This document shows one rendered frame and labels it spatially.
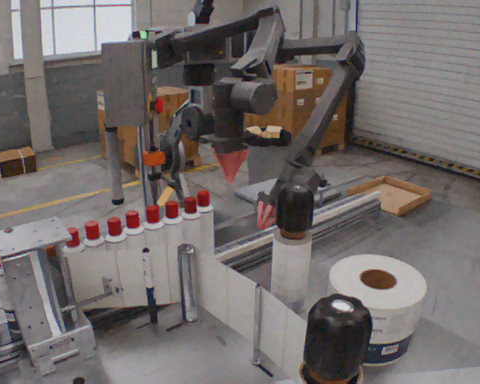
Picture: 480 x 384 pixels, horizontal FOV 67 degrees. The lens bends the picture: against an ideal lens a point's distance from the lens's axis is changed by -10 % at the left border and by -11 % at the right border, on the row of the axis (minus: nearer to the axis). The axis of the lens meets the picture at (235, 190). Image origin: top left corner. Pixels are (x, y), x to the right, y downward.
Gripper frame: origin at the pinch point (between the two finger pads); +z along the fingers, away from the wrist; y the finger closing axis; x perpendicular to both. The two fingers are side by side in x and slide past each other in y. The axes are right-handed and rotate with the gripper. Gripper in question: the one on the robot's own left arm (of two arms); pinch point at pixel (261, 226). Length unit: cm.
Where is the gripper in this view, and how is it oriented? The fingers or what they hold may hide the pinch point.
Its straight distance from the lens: 121.9
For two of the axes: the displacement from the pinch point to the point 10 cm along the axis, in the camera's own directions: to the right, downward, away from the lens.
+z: -4.9, 8.7, -1.0
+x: 6.0, 4.2, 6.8
